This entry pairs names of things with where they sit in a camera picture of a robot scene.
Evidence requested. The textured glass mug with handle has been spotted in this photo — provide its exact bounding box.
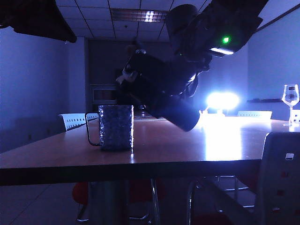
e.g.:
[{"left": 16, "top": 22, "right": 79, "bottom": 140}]
[{"left": 84, "top": 105, "right": 135, "bottom": 151}]

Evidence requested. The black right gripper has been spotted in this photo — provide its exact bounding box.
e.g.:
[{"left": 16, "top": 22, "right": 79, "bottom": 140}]
[{"left": 137, "top": 56, "right": 193, "bottom": 115}]

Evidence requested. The red plastic chair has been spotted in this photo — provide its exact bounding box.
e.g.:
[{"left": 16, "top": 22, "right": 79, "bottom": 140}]
[
  {"left": 128, "top": 179, "right": 166, "bottom": 204},
  {"left": 72, "top": 181, "right": 90, "bottom": 222}
]

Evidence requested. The black thermos with flip lid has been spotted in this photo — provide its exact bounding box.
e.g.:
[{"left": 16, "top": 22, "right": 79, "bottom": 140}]
[{"left": 116, "top": 48, "right": 200, "bottom": 133}]

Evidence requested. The grey plastic chair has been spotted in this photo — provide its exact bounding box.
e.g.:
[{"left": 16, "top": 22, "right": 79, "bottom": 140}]
[{"left": 255, "top": 131, "right": 300, "bottom": 225}]

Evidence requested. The white chair with square holes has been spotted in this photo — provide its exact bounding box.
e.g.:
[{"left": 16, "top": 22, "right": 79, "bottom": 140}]
[{"left": 290, "top": 109, "right": 300, "bottom": 125}]

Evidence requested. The dark background cabinet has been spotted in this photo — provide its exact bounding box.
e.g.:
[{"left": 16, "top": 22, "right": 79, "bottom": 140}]
[{"left": 88, "top": 38, "right": 141, "bottom": 113}]

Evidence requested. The clear wine glass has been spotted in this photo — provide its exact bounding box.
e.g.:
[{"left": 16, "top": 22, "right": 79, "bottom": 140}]
[{"left": 281, "top": 84, "right": 300, "bottom": 127}]

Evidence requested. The ceiling light panel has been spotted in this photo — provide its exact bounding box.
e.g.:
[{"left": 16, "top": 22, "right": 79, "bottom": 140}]
[{"left": 111, "top": 7, "right": 168, "bottom": 23}]

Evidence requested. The metal table pedestal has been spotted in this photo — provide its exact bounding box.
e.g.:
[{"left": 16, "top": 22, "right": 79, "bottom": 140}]
[{"left": 89, "top": 180, "right": 128, "bottom": 225}]

